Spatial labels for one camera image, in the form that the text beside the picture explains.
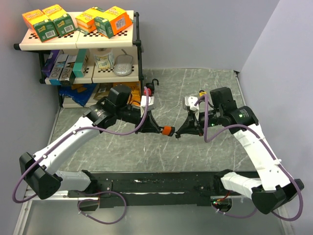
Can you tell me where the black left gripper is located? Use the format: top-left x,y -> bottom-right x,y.
115,105 -> 160,134

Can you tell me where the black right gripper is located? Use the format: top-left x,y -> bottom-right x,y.
179,108 -> 223,136

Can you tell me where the orange padlock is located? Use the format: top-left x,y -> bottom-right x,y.
161,126 -> 175,137

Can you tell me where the yellow padlock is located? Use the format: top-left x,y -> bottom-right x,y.
199,90 -> 207,97

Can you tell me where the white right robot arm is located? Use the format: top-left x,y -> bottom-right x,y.
176,87 -> 304,221

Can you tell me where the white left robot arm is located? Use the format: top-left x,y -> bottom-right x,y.
19,85 -> 161,200

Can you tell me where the orange honey dijon bag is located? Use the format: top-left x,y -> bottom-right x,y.
126,81 -> 141,105

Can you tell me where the black padlock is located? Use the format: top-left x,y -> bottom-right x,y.
146,78 -> 159,94

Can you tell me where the olive brown snack bag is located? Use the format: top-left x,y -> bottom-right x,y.
93,83 -> 113,101

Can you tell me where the silver mesh pouch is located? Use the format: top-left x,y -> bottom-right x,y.
113,49 -> 134,76

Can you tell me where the paper towel roll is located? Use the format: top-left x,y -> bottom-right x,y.
93,48 -> 115,70

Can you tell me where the beige three-tier shelf rack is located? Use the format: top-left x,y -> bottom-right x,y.
14,10 -> 145,108

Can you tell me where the grey black box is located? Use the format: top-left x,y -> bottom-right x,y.
59,55 -> 77,86

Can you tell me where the white grey box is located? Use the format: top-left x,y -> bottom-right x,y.
48,54 -> 68,86

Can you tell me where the orange green sponge box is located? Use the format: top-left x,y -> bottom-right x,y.
94,6 -> 133,38
22,9 -> 58,42
42,4 -> 76,37

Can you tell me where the purple box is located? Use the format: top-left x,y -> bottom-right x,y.
41,50 -> 63,77

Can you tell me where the yellow orange sponge pack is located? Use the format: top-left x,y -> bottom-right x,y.
75,6 -> 105,35

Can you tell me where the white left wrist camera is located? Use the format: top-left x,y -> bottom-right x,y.
140,96 -> 156,112

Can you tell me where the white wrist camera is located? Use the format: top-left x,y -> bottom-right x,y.
182,96 -> 200,120
140,96 -> 156,112

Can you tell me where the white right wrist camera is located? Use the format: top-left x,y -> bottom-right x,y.
182,96 -> 200,120

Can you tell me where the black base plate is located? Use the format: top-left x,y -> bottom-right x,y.
67,171 -> 269,209

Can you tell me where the aluminium rail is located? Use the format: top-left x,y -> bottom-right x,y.
23,178 -> 286,199

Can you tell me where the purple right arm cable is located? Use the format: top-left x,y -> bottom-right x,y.
197,94 -> 304,222

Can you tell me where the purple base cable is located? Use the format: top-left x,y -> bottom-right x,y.
77,190 -> 128,225

